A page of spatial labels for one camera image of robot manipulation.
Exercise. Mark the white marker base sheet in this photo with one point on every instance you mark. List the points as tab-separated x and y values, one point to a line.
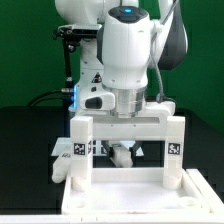
63	143

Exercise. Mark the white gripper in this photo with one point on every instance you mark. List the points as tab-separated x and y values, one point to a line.
149	124

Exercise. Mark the black camera on stand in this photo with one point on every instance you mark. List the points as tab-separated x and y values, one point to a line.
71	36

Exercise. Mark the white square desk top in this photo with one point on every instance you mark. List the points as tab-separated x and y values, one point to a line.
133	191

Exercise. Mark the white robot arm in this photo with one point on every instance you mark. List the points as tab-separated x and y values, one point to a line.
120	42

